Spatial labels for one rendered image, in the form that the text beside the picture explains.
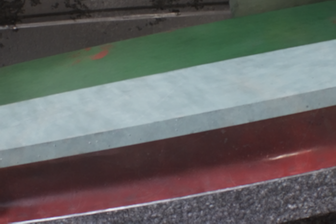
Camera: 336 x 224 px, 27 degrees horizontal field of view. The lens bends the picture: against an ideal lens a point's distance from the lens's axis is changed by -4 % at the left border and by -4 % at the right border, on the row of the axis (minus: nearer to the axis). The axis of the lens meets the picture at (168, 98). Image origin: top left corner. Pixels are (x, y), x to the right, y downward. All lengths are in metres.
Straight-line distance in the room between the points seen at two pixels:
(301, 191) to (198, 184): 0.08
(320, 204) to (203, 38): 0.28
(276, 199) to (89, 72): 0.28
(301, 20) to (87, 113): 0.29
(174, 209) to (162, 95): 0.09
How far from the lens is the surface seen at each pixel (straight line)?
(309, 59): 0.58
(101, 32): 1.37
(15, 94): 0.75
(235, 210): 0.55
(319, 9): 0.80
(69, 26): 1.37
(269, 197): 0.54
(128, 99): 0.57
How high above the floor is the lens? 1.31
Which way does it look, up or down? 70 degrees down
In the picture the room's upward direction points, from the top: 174 degrees counter-clockwise
